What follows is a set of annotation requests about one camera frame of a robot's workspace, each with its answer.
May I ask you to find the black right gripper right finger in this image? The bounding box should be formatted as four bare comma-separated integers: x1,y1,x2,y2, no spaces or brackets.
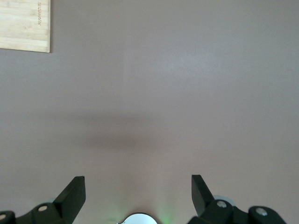
188,174,287,224

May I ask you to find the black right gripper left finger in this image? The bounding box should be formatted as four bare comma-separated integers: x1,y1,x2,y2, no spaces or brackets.
0,176,86,224

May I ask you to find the bamboo cutting board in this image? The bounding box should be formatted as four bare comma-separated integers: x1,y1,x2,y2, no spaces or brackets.
0,0,51,53

